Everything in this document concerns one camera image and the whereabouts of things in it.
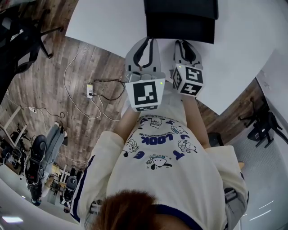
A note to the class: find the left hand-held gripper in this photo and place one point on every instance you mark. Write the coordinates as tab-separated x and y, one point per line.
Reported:
145	94

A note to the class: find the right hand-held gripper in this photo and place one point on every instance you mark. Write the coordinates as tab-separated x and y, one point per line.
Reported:
191	78

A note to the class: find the black box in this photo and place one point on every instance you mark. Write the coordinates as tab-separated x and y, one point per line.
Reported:
180	29

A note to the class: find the person's right forearm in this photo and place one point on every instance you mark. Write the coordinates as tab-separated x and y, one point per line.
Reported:
195	125

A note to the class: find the person's left forearm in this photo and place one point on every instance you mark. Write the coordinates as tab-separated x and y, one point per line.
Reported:
128	125

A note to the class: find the white power strip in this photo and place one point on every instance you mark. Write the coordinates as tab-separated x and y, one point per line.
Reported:
33	109
89	91

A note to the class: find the cream printed shirt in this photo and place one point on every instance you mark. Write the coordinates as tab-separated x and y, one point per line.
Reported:
171	175

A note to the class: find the yellow wooden stool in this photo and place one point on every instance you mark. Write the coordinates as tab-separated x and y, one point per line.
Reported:
241	165

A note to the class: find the grey trousers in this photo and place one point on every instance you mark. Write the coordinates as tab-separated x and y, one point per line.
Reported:
236	209

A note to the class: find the white desk frame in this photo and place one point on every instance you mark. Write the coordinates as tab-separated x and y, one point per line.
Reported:
13	125

